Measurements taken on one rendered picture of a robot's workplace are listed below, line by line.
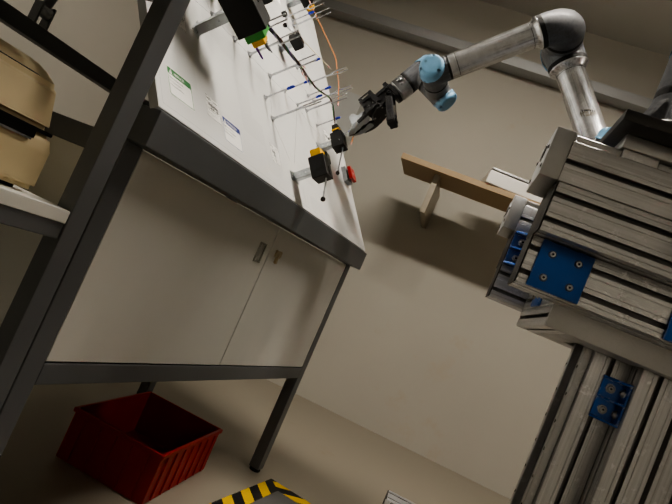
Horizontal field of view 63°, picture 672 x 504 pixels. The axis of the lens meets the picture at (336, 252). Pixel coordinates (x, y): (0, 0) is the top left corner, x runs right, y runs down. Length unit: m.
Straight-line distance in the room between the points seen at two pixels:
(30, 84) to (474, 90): 3.08
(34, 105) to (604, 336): 1.01
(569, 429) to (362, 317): 2.29
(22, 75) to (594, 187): 0.88
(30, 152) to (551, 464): 1.07
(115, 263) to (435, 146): 2.74
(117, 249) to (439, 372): 2.58
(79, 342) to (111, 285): 0.11
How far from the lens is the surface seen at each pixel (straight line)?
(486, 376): 3.39
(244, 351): 1.56
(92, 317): 1.08
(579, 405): 1.23
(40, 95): 0.91
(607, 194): 1.01
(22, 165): 0.88
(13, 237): 1.11
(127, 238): 1.05
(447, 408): 3.40
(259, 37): 1.20
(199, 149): 1.05
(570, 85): 1.83
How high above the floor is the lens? 0.72
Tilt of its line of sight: 3 degrees up
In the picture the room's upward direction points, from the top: 24 degrees clockwise
